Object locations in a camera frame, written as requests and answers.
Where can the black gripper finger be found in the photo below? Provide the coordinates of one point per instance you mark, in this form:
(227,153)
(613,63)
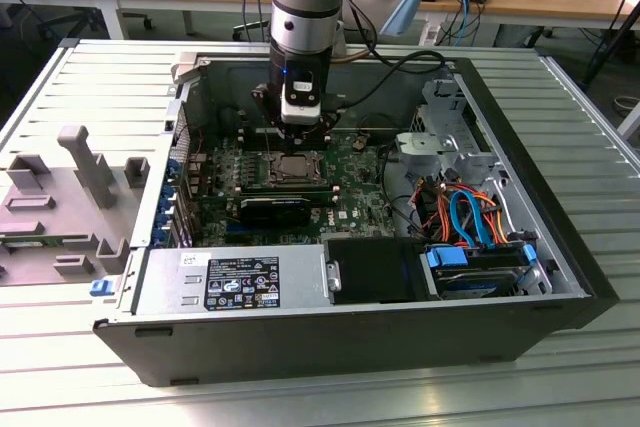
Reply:
(322,134)
(270,109)

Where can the silver CPU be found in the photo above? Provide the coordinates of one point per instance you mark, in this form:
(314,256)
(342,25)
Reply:
(295,165)

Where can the black RAM slot bank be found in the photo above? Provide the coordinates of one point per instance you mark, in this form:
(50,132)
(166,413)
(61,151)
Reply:
(285,192)
(262,142)

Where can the CPU socket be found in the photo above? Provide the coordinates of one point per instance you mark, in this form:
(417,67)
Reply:
(274,179)

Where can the blue expansion slot latches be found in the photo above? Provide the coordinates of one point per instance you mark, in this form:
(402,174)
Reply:
(171,170)

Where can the green motherboard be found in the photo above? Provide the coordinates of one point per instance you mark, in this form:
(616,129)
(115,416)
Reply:
(360,197)

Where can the black graphics card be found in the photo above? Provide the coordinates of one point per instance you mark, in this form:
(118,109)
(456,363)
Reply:
(272,214)

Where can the silver drive cage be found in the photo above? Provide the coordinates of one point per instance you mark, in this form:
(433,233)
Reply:
(425,144)

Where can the white power strip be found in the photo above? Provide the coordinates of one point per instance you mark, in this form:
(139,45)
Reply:
(430,33)

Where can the blue disk carrier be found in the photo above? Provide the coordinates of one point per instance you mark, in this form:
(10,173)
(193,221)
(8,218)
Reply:
(447,257)

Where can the grey power supply unit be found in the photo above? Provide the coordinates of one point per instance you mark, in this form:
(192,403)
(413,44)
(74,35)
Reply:
(165,282)

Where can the silver hard disk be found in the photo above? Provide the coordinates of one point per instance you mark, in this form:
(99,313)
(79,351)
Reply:
(470,287)

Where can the black open PC case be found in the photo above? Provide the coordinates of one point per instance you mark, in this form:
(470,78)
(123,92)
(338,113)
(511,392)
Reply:
(300,347)

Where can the grey parts rack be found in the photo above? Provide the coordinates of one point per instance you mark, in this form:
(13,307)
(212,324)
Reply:
(75,227)

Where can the small blue case latch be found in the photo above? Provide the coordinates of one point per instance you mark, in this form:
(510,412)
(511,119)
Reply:
(102,288)

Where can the green RAM stick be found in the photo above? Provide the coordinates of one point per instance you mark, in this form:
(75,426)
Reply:
(30,243)

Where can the black tripod stand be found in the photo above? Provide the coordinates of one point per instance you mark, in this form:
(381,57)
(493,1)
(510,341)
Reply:
(606,54)

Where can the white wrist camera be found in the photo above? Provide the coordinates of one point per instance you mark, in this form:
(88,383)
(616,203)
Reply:
(299,114)

